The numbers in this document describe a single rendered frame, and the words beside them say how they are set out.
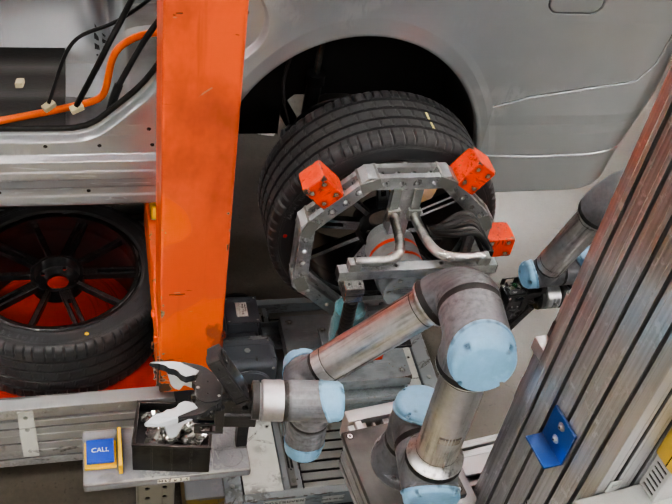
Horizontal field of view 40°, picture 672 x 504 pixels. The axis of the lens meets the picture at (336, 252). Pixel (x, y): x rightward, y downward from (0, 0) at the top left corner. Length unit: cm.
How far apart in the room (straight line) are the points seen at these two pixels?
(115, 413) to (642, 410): 166
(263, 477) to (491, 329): 153
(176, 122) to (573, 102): 137
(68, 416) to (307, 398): 123
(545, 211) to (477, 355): 274
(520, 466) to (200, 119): 95
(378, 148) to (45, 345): 108
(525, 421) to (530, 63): 121
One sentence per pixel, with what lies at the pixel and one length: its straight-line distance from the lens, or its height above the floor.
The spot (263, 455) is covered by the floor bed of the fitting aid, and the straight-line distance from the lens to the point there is 300.
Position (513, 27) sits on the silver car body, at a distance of 265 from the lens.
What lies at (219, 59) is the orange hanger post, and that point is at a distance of 186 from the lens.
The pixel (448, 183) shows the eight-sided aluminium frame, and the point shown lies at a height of 110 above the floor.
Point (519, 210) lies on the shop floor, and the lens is 421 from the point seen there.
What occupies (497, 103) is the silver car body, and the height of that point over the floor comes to 110.
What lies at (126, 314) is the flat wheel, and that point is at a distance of 278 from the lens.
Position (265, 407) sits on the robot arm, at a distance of 166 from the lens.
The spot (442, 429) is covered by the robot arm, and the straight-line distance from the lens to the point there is 175.
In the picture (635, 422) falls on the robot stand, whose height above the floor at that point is 144.
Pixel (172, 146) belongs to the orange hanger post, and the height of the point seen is 136.
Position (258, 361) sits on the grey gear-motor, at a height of 40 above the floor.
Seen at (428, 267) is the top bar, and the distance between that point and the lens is 234.
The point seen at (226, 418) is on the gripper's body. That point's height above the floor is 119.
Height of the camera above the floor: 256
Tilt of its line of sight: 43 degrees down
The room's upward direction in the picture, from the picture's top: 11 degrees clockwise
